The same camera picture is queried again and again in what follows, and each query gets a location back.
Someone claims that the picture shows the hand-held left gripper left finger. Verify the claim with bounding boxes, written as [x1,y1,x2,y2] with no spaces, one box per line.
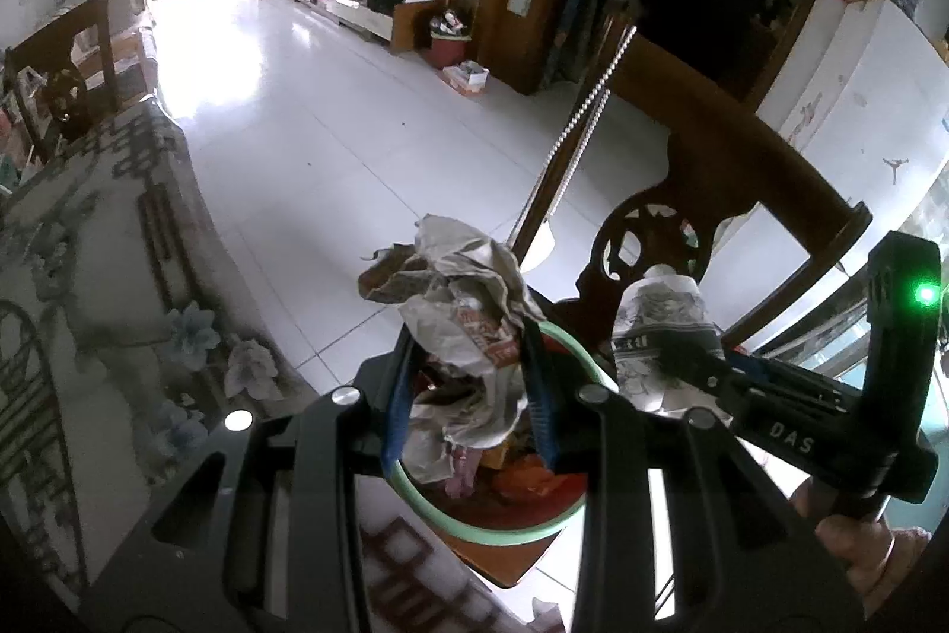
[81,329,416,633]

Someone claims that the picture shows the beaded stick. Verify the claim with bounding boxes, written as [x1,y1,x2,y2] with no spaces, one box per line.
[511,25,640,267]

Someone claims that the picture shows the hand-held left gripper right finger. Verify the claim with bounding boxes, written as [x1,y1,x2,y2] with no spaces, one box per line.
[519,317,865,633]

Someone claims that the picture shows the small red bucket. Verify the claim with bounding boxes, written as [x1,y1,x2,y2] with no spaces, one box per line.
[428,10,474,71]

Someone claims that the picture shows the beige paper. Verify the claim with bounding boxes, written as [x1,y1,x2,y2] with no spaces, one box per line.
[358,214,550,486]

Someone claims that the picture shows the wooden chair with carved back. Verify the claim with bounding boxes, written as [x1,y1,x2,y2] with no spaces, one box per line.
[4,0,123,163]

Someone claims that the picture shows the person's right hand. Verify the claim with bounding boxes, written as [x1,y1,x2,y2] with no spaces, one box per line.
[789,477,928,597]

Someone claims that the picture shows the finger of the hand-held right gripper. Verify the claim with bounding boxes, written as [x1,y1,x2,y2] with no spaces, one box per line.
[656,330,757,415]

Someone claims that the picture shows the dark wooden carved chair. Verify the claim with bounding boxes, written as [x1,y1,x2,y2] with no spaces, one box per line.
[452,36,872,590]

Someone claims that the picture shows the white refrigerator with stickers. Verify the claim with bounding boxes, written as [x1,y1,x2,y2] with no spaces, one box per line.
[756,0,949,278]

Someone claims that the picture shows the plastic bottle with grey label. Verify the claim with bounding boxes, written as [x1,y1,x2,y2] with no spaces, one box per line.
[612,266,724,415]

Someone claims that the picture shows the small wooden stool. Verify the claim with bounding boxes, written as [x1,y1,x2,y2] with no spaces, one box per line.
[391,0,438,54]

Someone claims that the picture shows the red bin with green rim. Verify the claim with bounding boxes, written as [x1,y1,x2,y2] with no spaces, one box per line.
[389,317,620,545]

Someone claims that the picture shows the cardboard box with items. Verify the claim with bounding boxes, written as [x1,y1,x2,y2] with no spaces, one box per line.
[442,61,491,96]

